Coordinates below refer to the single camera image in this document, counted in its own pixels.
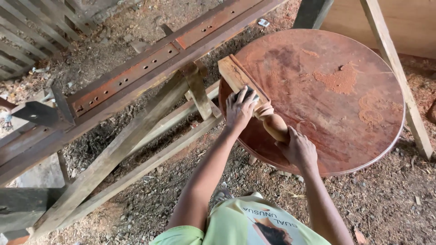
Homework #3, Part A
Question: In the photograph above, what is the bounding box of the person's right hand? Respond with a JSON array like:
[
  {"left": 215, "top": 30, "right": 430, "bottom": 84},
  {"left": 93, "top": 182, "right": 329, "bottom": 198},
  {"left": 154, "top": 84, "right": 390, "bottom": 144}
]
[{"left": 275, "top": 125, "right": 319, "bottom": 168}]

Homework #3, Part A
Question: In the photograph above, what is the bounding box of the person's left hand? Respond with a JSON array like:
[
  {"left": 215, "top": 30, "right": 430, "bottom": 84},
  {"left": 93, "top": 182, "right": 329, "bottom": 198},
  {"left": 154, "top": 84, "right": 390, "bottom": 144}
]
[{"left": 225, "top": 86, "right": 259, "bottom": 133}]

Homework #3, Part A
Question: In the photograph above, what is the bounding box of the dark sandpaper piece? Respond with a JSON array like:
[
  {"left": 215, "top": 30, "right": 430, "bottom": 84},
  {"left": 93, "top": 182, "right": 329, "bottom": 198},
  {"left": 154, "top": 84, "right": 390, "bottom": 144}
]
[{"left": 235, "top": 86, "right": 260, "bottom": 103}]

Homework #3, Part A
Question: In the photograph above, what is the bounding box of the wooden furniture leg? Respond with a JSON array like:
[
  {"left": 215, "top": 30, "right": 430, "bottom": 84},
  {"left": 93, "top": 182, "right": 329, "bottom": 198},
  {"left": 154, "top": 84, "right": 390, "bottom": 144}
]
[{"left": 218, "top": 54, "right": 291, "bottom": 143}]

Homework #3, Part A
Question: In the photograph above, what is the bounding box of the round reddish wooden table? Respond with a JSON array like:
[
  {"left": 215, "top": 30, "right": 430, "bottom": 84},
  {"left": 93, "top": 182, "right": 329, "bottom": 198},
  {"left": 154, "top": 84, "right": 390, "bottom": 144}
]
[{"left": 218, "top": 29, "right": 406, "bottom": 177}]

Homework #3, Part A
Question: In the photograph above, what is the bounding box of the red sawdust heap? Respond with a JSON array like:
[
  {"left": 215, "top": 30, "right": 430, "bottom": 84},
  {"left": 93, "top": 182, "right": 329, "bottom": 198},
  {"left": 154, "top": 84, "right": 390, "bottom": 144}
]
[{"left": 313, "top": 62, "right": 360, "bottom": 95}]

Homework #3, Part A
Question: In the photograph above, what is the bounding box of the person's grey shoe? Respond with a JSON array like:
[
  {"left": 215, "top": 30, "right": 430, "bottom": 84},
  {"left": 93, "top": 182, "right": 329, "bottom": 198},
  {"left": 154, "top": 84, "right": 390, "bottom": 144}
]
[{"left": 212, "top": 189, "right": 235, "bottom": 206}]

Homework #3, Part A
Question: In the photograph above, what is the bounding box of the rusty metal lathe bed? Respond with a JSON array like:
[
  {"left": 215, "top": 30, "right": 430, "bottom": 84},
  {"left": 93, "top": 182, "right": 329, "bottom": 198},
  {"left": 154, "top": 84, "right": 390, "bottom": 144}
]
[{"left": 0, "top": 0, "right": 288, "bottom": 186}]

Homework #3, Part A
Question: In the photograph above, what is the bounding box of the person's light green shirt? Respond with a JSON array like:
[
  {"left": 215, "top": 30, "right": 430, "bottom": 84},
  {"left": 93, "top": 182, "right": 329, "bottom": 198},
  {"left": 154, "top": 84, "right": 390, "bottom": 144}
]
[{"left": 149, "top": 195, "right": 332, "bottom": 245}]

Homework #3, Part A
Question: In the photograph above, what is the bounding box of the weathered wooden trestle stand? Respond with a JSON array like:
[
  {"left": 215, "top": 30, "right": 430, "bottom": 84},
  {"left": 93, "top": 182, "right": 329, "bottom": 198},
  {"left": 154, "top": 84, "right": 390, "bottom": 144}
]
[{"left": 31, "top": 61, "right": 225, "bottom": 239}]

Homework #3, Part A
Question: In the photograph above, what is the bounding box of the light plywood panel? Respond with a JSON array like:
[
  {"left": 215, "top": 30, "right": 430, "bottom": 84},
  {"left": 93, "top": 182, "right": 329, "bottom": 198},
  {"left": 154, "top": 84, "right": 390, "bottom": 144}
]
[{"left": 320, "top": 0, "right": 436, "bottom": 60}]

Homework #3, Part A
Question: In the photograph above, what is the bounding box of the grey wooden slat fence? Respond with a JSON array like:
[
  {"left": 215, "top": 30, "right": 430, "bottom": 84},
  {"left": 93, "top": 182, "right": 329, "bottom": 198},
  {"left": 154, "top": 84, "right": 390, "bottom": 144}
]
[{"left": 0, "top": 0, "right": 99, "bottom": 80}]

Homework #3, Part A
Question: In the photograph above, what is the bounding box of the dark wooden post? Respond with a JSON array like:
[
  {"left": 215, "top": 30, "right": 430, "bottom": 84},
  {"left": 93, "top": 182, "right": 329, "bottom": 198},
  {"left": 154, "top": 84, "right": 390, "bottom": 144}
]
[{"left": 292, "top": 0, "right": 334, "bottom": 29}]

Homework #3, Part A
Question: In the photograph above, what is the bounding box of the pale wooden post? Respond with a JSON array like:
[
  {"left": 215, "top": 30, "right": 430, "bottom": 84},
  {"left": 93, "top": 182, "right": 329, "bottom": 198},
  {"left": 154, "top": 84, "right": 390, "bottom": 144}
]
[{"left": 359, "top": 0, "right": 434, "bottom": 160}]

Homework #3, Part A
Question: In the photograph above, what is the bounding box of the dark metal bracket plate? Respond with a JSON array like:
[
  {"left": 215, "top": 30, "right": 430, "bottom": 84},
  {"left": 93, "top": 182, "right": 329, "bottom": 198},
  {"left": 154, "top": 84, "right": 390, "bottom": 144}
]
[{"left": 11, "top": 87, "right": 75, "bottom": 130}]

